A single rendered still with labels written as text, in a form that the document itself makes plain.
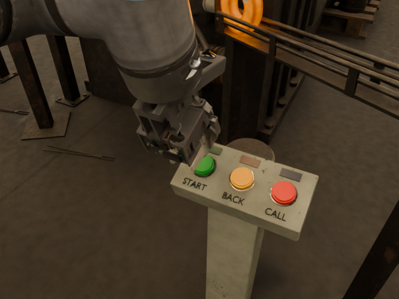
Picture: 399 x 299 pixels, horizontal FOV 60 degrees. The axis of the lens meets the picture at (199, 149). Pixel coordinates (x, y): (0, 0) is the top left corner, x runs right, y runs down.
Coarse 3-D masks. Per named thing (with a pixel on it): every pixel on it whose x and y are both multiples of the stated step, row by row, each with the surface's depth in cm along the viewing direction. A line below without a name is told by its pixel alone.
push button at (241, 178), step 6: (240, 168) 61; (246, 168) 61; (234, 174) 61; (240, 174) 60; (246, 174) 60; (252, 174) 60; (234, 180) 60; (240, 180) 60; (246, 180) 60; (252, 180) 60; (234, 186) 60; (240, 186) 60; (246, 186) 59
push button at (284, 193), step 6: (276, 186) 58; (282, 186) 58; (288, 186) 58; (276, 192) 58; (282, 192) 57; (288, 192) 57; (294, 192) 57; (276, 198) 57; (282, 198) 57; (288, 198) 57; (294, 198) 57; (282, 204) 57
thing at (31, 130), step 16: (16, 48) 142; (16, 64) 147; (32, 64) 151; (32, 80) 152; (32, 96) 157; (48, 112) 167; (64, 112) 180; (32, 128) 170; (48, 128) 170; (64, 128) 170
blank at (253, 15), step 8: (224, 0) 101; (232, 0) 99; (248, 0) 92; (256, 0) 92; (224, 8) 102; (232, 8) 101; (248, 8) 94; (256, 8) 92; (240, 16) 101; (248, 16) 95; (256, 16) 94; (240, 24) 99; (256, 24) 96; (240, 32) 100
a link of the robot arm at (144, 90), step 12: (192, 60) 36; (120, 72) 37; (180, 72) 35; (192, 72) 37; (132, 84) 36; (144, 84) 35; (156, 84) 35; (168, 84) 36; (180, 84) 36; (192, 84) 38; (144, 96) 37; (156, 96) 37; (168, 96) 37; (180, 96) 38
